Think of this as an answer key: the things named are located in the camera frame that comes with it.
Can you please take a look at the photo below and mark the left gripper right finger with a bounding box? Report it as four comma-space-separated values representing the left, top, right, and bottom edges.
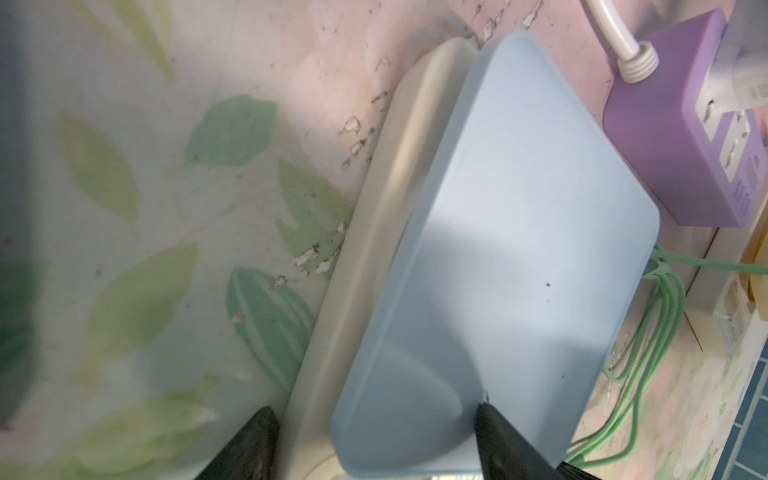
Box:
474, 402, 562, 480

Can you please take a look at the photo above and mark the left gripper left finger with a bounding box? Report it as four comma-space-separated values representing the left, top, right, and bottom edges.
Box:
196, 406, 280, 480

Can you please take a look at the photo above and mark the green charging cable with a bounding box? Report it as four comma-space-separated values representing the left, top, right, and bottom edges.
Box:
563, 245, 768, 469

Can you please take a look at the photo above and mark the blue electronic scale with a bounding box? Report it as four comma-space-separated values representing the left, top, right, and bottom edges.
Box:
274, 31, 660, 479

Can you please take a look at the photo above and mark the purple power strip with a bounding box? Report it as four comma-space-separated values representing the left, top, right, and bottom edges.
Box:
603, 9, 767, 227

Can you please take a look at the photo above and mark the white charger adapter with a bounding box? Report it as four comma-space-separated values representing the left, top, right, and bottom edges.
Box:
707, 0, 767, 113

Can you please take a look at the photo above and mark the yellow electronic scale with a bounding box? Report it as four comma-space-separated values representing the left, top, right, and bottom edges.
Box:
685, 198, 767, 359

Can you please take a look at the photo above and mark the white power strip cable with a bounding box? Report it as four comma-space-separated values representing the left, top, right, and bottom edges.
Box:
584, 0, 661, 84

